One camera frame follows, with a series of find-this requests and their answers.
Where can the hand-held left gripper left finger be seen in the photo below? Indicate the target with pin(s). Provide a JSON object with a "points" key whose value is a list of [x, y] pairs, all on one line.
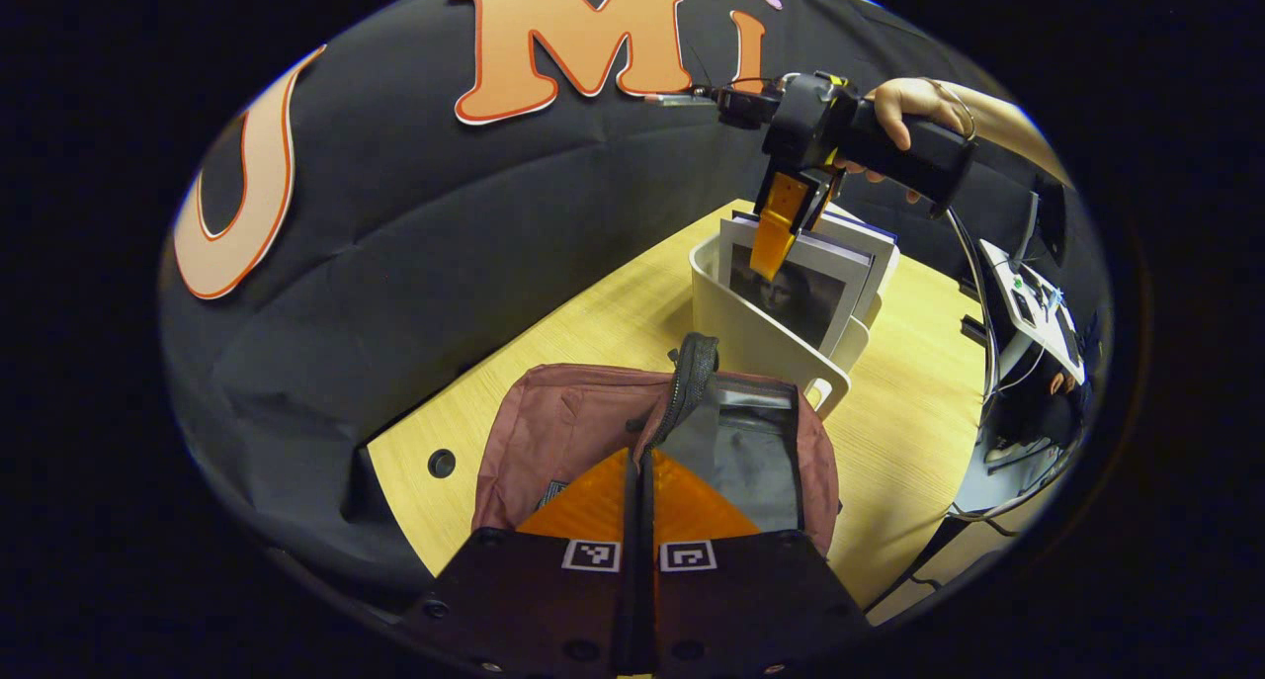
{"points": [[534, 600]]}

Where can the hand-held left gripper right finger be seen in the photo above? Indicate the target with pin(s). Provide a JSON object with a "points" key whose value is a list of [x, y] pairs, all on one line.
{"points": [[751, 600]]}

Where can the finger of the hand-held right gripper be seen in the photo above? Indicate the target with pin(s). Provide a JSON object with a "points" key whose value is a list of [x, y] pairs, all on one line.
{"points": [[820, 193], [779, 229]]}

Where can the portrait cover book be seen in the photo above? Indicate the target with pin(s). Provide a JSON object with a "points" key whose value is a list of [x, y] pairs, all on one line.
{"points": [[810, 298]]}

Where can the blue cover book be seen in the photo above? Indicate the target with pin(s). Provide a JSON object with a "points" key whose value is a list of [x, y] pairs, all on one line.
{"points": [[875, 254]]}

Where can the white plastic bookshelf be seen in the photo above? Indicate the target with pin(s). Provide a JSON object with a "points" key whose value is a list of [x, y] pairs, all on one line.
{"points": [[736, 328]]}

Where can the maroon schoolbag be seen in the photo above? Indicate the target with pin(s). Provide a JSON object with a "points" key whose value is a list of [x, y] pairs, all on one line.
{"points": [[563, 422]]}

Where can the thin grey pole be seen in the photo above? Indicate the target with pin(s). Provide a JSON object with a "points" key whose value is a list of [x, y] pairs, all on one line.
{"points": [[986, 294]]}

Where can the dark monitor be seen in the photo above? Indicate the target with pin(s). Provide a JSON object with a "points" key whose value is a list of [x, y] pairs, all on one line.
{"points": [[1050, 219]]}

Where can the white side table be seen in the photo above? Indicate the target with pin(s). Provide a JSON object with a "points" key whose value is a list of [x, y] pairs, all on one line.
{"points": [[1028, 308]]}

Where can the black backdrop cloth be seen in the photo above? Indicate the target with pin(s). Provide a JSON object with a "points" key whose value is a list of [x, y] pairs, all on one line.
{"points": [[445, 244]]}

